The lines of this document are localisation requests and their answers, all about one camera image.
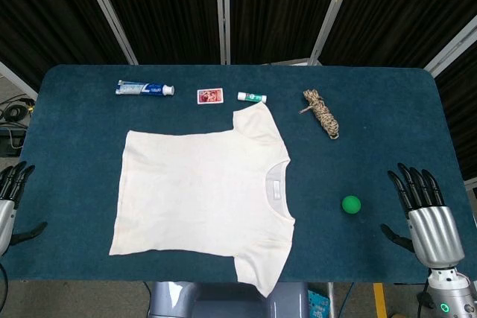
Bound beige braided rope bundle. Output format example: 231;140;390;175
299;89;341;141

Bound green white glue stick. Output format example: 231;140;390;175
237;91;268;104

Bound metal table leg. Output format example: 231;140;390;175
326;282;337;318

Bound blue floor cable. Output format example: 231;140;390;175
343;282;356;318

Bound blue white toothpaste tube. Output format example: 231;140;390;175
113;79;177;98

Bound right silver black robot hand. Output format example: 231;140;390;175
379;163;467;269

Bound red playing card box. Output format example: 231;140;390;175
196;87;225;106

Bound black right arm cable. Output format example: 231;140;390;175
416;279;434;318

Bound green ball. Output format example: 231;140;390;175
341;195;362;216

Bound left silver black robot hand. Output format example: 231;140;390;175
0;160;48;258

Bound grey floor equipment box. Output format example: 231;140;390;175
0;127;27;157

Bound teal plastic box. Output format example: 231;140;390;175
308;287;331;318

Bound white T-shirt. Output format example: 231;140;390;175
108;103;297;299

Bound dark folding screen panel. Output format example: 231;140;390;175
0;0;139;98
316;0;477;73
87;0;227;66
223;0;359;66
424;16;477;185

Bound black yellow floor cables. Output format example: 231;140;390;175
0;97;35;122

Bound grey robot torso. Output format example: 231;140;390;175
148;281;310;318

